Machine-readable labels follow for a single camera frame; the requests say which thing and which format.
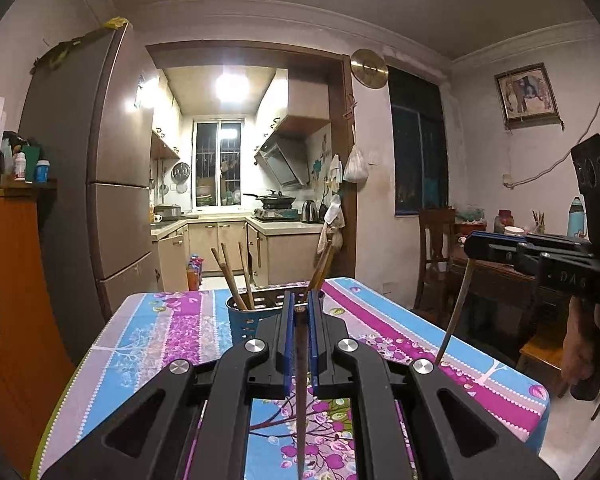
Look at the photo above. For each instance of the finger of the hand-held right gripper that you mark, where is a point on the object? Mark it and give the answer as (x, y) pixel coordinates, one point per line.
(555, 244)
(490, 247)

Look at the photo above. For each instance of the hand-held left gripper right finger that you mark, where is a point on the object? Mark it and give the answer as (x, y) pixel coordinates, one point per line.
(314, 340)

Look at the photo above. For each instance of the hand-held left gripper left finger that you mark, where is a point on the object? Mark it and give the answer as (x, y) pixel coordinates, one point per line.
(289, 340)

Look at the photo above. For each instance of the blue perforated utensil holder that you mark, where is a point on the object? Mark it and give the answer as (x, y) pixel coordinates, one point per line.
(245, 325)

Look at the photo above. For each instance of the dark brown wooden chopstick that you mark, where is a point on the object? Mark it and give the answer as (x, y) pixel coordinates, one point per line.
(300, 400)

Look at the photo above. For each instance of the grey-tipped wooden chopstick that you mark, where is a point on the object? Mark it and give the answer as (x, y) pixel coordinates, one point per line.
(455, 310)

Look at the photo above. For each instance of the person's right hand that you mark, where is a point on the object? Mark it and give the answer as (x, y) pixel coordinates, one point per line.
(582, 345)

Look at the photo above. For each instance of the cup of spare chopsticks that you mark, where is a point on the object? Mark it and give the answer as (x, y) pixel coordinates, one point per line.
(538, 224)

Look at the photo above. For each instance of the blue thermos bottle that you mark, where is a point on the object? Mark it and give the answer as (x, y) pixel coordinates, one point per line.
(576, 217)

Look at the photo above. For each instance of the stack of white bowls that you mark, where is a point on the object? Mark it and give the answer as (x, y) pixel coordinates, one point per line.
(514, 231)

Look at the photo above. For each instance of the red glass jar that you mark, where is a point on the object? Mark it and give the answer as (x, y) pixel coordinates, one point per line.
(504, 221)

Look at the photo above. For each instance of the dark wooden dining table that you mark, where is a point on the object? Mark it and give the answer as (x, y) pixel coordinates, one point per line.
(495, 277)

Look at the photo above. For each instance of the red basin with bag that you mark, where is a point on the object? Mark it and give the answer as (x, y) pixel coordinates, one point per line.
(471, 220)

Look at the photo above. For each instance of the dark wooden chair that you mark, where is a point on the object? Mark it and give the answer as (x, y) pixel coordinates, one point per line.
(435, 245)

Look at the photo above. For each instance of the floral purple blue tablecloth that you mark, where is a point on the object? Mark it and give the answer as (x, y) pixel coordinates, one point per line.
(180, 330)

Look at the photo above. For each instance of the light wooden stool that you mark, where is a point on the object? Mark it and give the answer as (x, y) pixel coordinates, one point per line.
(542, 355)

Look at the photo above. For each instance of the hanging kitchen towels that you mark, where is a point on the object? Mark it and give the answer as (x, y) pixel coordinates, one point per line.
(331, 227)

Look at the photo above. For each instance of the cluster of red floor bottles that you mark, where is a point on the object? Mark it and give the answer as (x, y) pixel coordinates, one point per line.
(195, 272)

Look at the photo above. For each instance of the dark room window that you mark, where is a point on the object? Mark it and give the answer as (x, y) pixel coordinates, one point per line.
(419, 145)

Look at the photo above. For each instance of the gas stove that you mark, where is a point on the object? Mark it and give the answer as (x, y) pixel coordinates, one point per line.
(277, 214)

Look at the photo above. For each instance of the beige kitchen base cabinets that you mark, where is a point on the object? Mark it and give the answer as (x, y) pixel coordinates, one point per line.
(205, 245)

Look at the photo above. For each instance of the steel electric kettle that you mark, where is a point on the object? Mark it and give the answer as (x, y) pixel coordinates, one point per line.
(309, 211)

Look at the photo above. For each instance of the framed elephant picture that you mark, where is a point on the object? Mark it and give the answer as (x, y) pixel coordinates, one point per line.
(527, 94)

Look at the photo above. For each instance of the black wok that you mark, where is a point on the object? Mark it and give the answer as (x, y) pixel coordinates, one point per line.
(276, 198)

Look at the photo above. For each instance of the white hanging plastic bag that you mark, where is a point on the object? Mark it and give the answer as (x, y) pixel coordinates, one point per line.
(356, 166)

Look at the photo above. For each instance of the white hanging cloth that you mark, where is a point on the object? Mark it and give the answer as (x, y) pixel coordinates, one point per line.
(335, 169)

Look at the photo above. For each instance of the silver rice cooker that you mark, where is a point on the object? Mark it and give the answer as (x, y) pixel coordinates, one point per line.
(167, 212)

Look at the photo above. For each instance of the steel range hood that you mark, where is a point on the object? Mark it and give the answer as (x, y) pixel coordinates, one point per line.
(282, 161)

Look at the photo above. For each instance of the barred kitchen window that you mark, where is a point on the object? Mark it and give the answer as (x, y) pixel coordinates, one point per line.
(219, 162)

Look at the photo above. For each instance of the hanging metal colander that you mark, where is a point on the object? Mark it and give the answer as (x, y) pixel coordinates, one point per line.
(181, 171)

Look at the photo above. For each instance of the kitchen ceiling light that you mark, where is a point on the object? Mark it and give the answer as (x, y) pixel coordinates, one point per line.
(232, 87)

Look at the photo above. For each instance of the grey tall refrigerator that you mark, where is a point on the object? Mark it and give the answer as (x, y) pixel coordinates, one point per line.
(80, 180)

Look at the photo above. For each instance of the orange wooden cabinet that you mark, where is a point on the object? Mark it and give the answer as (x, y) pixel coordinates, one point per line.
(10, 300)

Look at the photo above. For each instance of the blue white jar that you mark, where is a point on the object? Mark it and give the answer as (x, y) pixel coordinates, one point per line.
(42, 172)

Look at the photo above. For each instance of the green box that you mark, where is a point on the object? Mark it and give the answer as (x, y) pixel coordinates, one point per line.
(32, 160)

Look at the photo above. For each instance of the teal plastic bottle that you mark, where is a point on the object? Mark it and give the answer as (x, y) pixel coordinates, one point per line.
(6, 157)

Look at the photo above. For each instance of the yellow plastic bag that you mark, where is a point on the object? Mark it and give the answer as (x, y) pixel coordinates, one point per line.
(115, 22)

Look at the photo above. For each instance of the white wall switch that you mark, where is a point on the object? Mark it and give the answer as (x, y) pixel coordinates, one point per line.
(374, 159)

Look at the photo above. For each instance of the round gold wall plate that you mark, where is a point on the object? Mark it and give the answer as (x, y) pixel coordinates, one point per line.
(369, 68)

